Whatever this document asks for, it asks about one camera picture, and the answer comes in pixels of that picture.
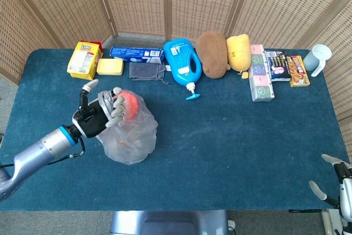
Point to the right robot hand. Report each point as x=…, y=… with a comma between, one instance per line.
x=346, y=191

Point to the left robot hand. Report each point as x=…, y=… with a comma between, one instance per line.
x=92, y=120

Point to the clear plastic shopping bag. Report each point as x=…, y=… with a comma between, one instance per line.
x=132, y=141

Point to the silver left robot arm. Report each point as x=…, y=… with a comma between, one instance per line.
x=35, y=152

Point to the red round object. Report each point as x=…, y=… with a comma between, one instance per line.
x=130, y=103

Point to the yellow sponge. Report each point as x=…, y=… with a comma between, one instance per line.
x=110, y=67

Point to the yellow snack box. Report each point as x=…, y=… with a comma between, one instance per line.
x=82, y=61

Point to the grey folded cloth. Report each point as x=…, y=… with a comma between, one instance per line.
x=145, y=71

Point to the blue toothpaste box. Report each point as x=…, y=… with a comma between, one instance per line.
x=132, y=53

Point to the blue pump detergent bottle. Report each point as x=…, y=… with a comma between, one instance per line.
x=181, y=61

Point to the grey robot torso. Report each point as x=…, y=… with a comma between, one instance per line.
x=170, y=222

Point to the yellow red curry box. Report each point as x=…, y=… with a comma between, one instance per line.
x=298, y=71

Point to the blue carpet table cover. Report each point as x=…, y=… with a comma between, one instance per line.
x=220, y=149

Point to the pale blue measuring cup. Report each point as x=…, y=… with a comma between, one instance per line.
x=316, y=57

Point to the brown capybara plush toy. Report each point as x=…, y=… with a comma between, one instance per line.
x=213, y=56

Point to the pastel tissue pack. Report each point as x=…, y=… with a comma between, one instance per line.
x=259, y=81

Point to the dark blue snack packet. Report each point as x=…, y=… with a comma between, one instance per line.
x=277, y=67

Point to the yellow plush toy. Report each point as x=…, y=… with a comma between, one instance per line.
x=239, y=50

